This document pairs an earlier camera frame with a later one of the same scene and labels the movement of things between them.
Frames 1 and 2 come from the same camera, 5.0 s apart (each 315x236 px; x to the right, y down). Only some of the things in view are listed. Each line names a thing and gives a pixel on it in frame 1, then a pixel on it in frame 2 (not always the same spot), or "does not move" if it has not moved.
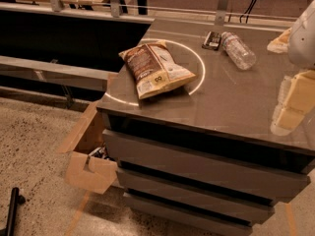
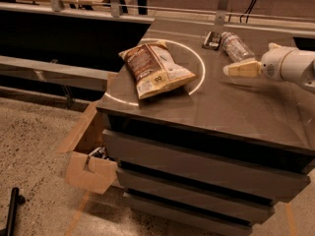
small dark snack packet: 213,40 does not move
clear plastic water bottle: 240,53 does not move
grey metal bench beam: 55,73 does not move
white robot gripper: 303,41 to 271,65
